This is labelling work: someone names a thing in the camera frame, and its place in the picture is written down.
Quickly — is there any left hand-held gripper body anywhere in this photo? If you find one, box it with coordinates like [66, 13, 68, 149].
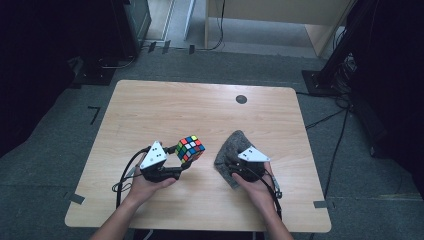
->
[139, 140, 183, 183]

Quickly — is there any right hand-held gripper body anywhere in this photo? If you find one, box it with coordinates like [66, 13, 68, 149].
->
[230, 146, 271, 184]

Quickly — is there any multicoloured puzzle cube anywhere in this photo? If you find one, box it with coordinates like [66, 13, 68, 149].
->
[174, 134, 206, 164]

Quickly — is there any grey fluffy cloth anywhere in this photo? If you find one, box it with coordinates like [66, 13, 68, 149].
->
[213, 130, 254, 190]

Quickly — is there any person's left hand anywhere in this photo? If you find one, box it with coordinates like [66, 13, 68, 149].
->
[128, 167, 178, 208]

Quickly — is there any person's right hand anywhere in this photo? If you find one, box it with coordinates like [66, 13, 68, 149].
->
[232, 162, 279, 216]

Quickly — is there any person's dark clothing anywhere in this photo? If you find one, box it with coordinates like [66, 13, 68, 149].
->
[133, 229, 267, 240]

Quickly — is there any black metal stand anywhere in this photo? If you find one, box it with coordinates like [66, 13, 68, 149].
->
[301, 0, 379, 98]

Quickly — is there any black cabinet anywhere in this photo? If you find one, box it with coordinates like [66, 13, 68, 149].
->
[109, 0, 153, 60]

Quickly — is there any dark curtain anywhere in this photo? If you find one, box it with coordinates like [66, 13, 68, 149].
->
[346, 0, 424, 201]
[0, 0, 116, 158]

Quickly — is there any beige wooden desk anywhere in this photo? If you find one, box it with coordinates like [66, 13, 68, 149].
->
[203, 0, 355, 58]

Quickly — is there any left hand-held gripper cable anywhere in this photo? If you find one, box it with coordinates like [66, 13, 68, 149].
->
[111, 146, 153, 210]

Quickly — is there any hand-held gripper cable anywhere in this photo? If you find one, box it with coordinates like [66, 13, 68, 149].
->
[111, 146, 153, 210]
[253, 169, 284, 222]

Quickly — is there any right hand-held gripper cable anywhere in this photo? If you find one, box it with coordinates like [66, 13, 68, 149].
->
[253, 169, 284, 222]

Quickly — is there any short black floor cable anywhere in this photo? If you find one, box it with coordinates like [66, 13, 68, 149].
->
[305, 108, 348, 131]

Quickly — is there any long black floor cable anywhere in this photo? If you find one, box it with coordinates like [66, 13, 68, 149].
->
[323, 106, 351, 198]

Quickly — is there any black looped floor cable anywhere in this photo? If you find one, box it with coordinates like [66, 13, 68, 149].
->
[98, 54, 138, 70]

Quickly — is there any black flat base plate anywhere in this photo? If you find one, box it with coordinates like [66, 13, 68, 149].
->
[70, 56, 116, 87]

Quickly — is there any black hanging cable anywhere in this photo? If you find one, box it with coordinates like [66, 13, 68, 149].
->
[199, 0, 227, 52]

